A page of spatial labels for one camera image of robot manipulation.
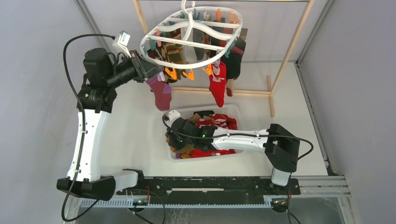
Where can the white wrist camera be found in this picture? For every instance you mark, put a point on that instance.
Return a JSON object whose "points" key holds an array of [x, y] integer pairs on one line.
{"points": [[173, 116], [121, 41]]}

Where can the red santa hanging sock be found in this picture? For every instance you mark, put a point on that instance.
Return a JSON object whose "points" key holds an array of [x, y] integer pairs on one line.
{"points": [[217, 85]]}

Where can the orange clothespin clip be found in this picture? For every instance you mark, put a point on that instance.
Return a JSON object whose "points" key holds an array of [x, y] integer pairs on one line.
{"points": [[208, 69], [171, 72], [189, 74]]}

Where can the olive and orange sock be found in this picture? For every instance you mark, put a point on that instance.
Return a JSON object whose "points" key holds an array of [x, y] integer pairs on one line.
{"points": [[182, 150]]}

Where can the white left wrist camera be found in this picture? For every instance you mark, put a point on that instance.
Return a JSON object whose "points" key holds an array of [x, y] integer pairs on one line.
{"points": [[121, 41]]}

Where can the red white striped sock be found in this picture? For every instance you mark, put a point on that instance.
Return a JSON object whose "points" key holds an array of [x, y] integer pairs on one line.
{"points": [[227, 121]]}

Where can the wooden drying rack frame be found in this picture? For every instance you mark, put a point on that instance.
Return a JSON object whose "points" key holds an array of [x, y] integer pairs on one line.
{"points": [[272, 31]]}

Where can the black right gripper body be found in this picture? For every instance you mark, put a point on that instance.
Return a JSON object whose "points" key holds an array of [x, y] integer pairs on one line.
{"points": [[178, 143]]}

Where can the white round clip hanger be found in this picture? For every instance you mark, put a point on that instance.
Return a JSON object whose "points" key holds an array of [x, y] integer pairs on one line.
{"points": [[221, 23]]}

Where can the brown striped hanging sock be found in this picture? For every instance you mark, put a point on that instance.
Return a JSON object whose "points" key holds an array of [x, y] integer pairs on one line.
{"points": [[172, 53]]}

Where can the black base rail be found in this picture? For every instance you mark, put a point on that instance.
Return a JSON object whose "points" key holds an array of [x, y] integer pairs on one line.
{"points": [[207, 191]]}

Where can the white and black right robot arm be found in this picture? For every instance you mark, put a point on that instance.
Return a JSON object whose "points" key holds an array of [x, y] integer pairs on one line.
{"points": [[279, 145]]}

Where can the red santa sock in basket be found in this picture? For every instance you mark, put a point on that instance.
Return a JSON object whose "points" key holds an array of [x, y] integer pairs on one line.
{"points": [[198, 153]]}

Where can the white plastic laundry basket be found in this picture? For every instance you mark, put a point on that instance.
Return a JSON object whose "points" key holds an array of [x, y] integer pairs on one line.
{"points": [[206, 140]]}

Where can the black hanging sock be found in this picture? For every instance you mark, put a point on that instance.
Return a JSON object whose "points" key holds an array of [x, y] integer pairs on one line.
{"points": [[233, 61]]}

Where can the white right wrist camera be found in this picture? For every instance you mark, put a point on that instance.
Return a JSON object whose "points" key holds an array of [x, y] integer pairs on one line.
{"points": [[173, 116]]}

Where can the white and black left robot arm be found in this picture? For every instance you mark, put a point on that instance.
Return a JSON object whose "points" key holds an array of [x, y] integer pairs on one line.
{"points": [[95, 105]]}

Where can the pink and purple hanging sock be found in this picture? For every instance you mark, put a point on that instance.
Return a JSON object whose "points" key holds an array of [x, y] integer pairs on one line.
{"points": [[162, 93]]}

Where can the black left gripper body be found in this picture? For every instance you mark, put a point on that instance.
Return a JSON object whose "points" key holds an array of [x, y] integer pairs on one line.
{"points": [[132, 68]]}

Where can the tan brown sock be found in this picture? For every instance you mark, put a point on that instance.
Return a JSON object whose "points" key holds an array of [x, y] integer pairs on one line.
{"points": [[195, 118]]}

